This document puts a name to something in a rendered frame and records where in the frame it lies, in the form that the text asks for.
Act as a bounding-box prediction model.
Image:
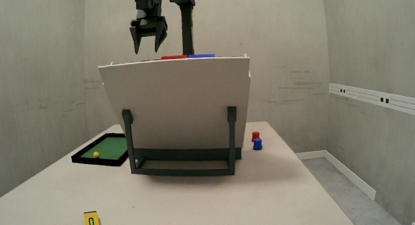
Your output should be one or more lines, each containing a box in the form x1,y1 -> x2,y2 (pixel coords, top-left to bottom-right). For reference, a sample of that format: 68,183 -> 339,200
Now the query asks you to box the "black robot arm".
135,0 -> 195,57

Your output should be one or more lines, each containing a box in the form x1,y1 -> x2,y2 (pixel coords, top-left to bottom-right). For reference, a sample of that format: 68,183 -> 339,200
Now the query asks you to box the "blue plug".
253,139 -> 263,150

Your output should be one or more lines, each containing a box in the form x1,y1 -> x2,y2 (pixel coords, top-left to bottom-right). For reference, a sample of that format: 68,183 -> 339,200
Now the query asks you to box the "yellow pocket level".
84,211 -> 100,225

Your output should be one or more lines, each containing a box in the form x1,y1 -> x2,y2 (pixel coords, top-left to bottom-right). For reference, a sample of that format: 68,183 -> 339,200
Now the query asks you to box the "red plug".
252,132 -> 259,142

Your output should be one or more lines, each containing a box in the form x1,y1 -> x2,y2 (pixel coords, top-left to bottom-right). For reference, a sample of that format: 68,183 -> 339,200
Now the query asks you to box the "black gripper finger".
155,23 -> 167,52
130,27 -> 141,54

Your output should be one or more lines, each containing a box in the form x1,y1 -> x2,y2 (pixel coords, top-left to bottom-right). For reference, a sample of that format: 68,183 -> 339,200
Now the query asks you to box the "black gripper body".
131,16 -> 168,37

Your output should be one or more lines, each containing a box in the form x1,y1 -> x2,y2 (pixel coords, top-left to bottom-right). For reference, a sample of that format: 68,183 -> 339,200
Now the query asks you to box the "green tray with black rim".
71,133 -> 128,167

